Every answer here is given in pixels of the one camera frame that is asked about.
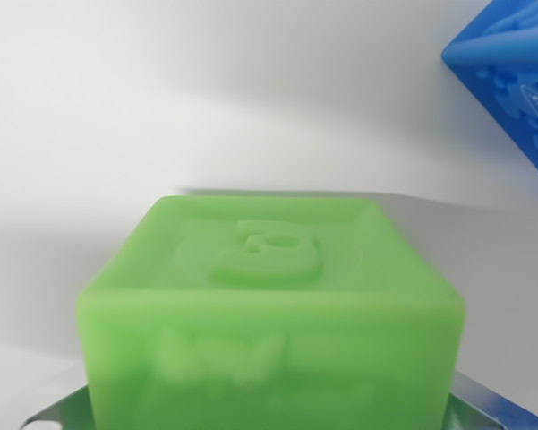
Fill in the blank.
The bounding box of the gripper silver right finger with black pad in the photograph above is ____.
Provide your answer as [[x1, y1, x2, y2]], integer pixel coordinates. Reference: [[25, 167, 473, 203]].
[[442, 367, 538, 430]]

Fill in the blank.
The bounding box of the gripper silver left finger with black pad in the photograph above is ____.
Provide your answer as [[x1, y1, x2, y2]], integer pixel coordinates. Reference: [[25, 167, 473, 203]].
[[16, 383, 96, 430]]

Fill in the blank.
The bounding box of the green embossed cube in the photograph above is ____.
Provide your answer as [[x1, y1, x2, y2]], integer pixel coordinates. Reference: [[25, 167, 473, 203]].
[[74, 194, 467, 430]]

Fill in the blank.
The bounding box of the blue embossed cube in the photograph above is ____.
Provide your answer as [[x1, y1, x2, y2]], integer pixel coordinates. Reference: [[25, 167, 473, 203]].
[[440, 0, 538, 189]]

